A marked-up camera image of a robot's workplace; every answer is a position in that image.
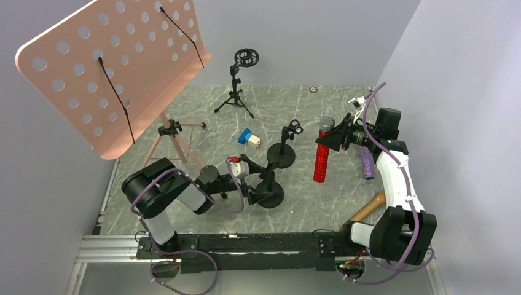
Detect red glitter microphone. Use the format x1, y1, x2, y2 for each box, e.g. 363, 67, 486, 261
313, 114, 335, 183

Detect black round mic stand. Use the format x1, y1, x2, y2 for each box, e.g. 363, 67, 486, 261
267, 119, 304, 169
255, 162, 284, 209

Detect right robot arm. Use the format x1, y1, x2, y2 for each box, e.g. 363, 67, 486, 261
316, 108, 437, 271

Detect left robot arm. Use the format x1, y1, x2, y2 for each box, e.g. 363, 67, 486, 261
121, 154, 283, 252

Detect pink perforated music stand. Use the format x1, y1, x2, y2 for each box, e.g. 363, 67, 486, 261
15, 1, 211, 162

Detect purple glitter microphone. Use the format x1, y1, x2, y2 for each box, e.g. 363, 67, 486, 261
359, 146, 375, 180

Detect blue and white toy block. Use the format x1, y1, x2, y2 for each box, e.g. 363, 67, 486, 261
238, 128, 261, 148

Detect gold microphone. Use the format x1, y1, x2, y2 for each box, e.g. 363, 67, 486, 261
342, 191, 386, 226

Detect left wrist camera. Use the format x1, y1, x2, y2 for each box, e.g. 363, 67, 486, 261
227, 156, 250, 179

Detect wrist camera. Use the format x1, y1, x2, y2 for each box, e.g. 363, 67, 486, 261
227, 156, 250, 179
349, 96, 367, 110

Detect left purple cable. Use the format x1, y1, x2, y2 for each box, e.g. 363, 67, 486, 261
130, 160, 247, 295

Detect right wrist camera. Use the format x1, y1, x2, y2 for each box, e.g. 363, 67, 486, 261
349, 96, 367, 110

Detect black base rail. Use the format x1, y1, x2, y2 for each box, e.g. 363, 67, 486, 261
136, 230, 362, 274

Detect black tripod shock mount stand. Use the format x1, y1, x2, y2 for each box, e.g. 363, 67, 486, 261
214, 48, 259, 119

